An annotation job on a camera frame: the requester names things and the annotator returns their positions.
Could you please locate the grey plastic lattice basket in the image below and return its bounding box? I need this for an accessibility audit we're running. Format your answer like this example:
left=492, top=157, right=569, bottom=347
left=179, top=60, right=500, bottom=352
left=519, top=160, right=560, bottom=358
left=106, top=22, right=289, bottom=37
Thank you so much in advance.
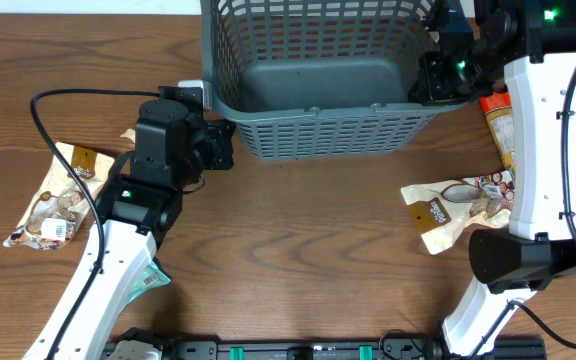
left=200, top=0, right=442, bottom=160

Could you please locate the beige mushroom pouch brown label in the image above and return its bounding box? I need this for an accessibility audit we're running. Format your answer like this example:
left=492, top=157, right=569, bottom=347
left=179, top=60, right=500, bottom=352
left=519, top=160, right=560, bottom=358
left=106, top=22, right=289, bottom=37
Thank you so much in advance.
left=401, top=170, right=514, bottom=255

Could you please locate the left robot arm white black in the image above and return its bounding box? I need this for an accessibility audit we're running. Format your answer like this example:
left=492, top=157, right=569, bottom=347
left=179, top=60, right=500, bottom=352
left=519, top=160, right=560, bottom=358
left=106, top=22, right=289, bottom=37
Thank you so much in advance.
left=24, top=97, right=227, bottom=359

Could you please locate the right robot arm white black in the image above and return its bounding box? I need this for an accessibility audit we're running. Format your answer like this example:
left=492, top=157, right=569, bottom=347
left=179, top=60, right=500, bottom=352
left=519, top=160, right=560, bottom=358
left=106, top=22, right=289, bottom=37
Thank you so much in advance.
left=408, top=0, right=576, bottom=359

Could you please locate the orange cracker tube pack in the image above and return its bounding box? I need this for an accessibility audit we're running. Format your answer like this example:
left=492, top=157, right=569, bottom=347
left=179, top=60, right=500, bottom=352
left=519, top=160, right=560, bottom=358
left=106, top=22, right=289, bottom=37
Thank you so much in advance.
left=479, top=93, right=515, bottom=177

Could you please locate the crumpled beige snack bag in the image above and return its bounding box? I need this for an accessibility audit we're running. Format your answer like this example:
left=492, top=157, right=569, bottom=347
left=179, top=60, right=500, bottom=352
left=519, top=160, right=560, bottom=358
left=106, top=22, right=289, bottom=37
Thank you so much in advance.
left=121, top=129, right=136, bottom=143

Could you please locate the teal snack packet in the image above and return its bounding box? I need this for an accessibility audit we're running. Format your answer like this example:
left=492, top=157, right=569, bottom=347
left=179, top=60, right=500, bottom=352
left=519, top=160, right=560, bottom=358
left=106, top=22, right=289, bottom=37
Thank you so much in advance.
left=126, top=258, right=171, bottom=304

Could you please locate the flat beige mushroom pouch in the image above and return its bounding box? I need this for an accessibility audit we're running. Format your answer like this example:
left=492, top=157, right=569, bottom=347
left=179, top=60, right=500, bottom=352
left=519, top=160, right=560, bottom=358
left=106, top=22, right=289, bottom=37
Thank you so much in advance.
left=3, top=142, right=115, bottom=250

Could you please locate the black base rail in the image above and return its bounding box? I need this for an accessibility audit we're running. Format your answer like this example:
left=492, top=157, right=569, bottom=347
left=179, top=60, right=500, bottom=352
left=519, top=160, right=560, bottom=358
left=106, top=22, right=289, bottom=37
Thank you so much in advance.
left=100, top=327, right=548, bottom=360

